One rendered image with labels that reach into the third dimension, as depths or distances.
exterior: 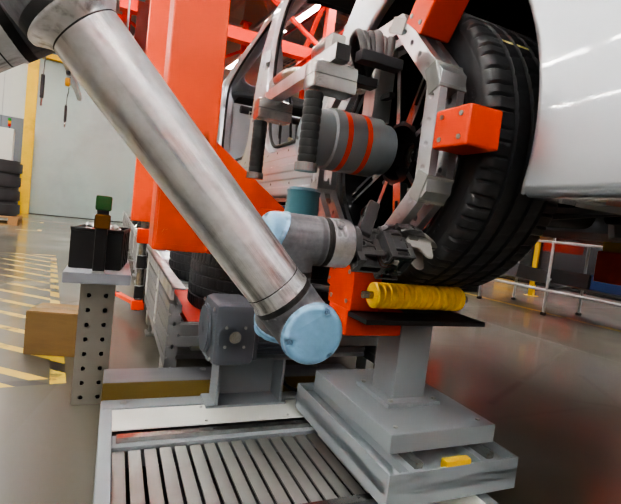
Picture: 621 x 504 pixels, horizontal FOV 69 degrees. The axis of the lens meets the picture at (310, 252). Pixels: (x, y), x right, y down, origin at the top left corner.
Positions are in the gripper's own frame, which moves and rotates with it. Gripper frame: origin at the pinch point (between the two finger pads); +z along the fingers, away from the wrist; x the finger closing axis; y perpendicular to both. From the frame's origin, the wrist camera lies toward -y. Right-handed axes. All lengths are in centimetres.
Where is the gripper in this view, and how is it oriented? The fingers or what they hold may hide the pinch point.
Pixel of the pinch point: (429, 244)
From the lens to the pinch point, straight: 95.7
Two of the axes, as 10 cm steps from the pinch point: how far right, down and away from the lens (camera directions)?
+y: 2.0, 7.8, -6.0
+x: 3.6, -6.2, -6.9
